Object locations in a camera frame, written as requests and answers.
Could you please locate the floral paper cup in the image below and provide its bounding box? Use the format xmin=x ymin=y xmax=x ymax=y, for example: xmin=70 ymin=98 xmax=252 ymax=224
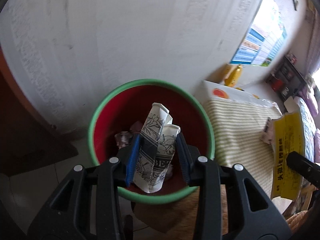
xmin=133 ymin=103 xmax=181 ymax=193

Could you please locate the yellow cardboard box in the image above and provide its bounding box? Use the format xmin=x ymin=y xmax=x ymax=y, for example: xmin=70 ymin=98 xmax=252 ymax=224
xmin=271 ymin=111 xmax=305 ymax=200

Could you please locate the pink white carton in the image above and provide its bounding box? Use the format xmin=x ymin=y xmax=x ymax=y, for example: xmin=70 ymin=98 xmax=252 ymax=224
xmin=260 ymin=118 xmax=274 ymax=145

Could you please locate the large pink plastic bag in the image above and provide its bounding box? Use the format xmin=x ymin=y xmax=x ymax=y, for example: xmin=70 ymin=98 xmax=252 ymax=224
xmin=114 ymin=131 xmax=133 ymax=149

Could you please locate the green red trash bin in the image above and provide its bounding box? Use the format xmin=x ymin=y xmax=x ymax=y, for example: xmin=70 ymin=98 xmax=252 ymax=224
xmin=88 ymin=79 xmax=215 ymax=205

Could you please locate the bed with plaid quilt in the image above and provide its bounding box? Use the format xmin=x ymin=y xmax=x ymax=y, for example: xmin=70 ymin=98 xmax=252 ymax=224
xmin=294 ymin=96 xmax=319 ymax=164

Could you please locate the dark metal shelf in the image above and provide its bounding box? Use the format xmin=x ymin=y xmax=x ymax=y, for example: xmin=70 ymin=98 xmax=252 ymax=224
xmin=266 ymin=55 xmax=307 ymax=102

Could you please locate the yellow duck stool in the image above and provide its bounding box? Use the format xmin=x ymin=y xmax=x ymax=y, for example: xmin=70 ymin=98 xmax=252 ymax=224
xmin=219 ymin=64 xmax=243 ymax=87

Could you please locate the green number chart poster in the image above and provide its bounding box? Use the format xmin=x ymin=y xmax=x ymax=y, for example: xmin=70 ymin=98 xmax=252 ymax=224
xmin=260 ymin=26 xmax=287 ymax=67

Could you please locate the white chart poster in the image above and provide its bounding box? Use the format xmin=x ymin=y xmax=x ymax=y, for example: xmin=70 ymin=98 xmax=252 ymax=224
xmin=251 ymin=0 xmax=287 ymax=53

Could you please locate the pinyin wall poster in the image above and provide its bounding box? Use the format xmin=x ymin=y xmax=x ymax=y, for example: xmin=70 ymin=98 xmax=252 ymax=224
xmin=230 ymin=28 xmax=265 ymax=64

